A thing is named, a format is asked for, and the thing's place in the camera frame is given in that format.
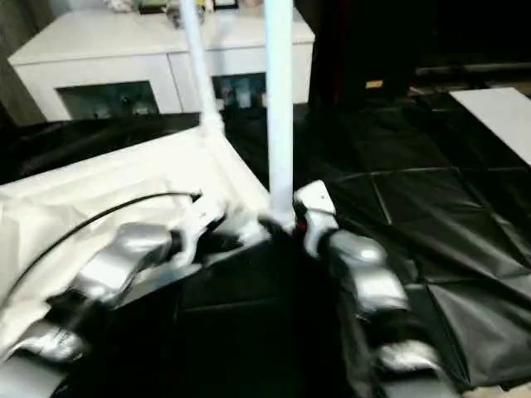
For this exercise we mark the black work mat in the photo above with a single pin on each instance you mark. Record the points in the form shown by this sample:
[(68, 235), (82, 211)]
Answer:
[(415, 199)]

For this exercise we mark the white cabinet with glass doors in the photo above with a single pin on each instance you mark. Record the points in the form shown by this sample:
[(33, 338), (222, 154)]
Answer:
[(103, 45)]

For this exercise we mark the floral patterned pot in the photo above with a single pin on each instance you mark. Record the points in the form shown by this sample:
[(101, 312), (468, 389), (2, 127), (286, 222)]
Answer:
[(118, 4)]

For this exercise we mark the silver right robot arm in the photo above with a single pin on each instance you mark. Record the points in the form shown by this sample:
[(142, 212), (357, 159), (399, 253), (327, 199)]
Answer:
[(369, 265)]

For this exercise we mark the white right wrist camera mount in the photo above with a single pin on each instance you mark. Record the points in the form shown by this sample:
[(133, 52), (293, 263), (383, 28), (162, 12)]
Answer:
[(317, 199)]

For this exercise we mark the white flat board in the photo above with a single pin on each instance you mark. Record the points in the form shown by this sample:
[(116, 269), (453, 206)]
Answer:
[(498, 120)]

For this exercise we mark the white plastic table top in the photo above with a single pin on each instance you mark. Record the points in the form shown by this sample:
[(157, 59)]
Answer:
[(103, 186)]

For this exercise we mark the white plastic table leg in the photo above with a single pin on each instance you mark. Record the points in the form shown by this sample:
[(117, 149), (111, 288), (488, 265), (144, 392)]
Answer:
[(280, 116), (203, 70)]

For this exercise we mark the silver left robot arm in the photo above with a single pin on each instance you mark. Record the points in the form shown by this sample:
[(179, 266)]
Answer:
[(124, 253)]

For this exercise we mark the small yellow label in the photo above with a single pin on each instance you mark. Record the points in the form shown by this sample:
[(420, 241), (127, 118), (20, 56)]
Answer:
[(374, 84)]

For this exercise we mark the grey curtain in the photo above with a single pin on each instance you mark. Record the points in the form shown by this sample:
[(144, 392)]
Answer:
[(16, 41)]

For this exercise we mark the black tangled bundle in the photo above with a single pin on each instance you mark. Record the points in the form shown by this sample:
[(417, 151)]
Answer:
[(175, 18)]

